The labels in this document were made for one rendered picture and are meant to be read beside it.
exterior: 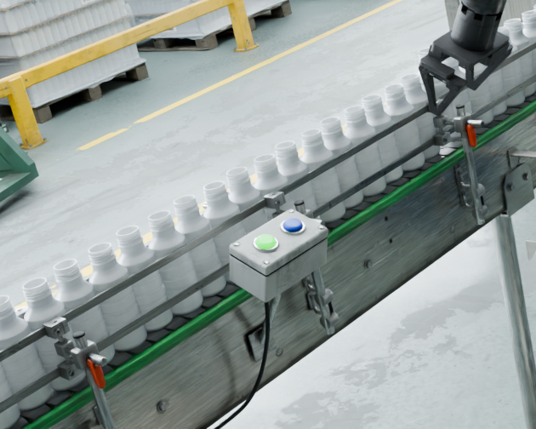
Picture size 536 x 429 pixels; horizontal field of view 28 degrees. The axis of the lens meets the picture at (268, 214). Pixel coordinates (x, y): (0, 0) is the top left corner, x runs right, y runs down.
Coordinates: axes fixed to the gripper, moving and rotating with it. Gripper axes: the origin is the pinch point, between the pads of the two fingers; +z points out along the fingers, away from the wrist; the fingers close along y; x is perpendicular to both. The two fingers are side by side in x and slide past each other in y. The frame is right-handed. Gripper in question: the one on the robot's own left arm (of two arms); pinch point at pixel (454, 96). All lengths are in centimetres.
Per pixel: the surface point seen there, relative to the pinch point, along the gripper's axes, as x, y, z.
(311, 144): -27.8, -11.0, 30.2
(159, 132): -300, -282, 315
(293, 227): -13.4, 13.5, 25.5
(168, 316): -23, 29, 42
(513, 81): -18, -70, 37
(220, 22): -412, -472, 361
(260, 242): -14.7, 19.5, 25.7
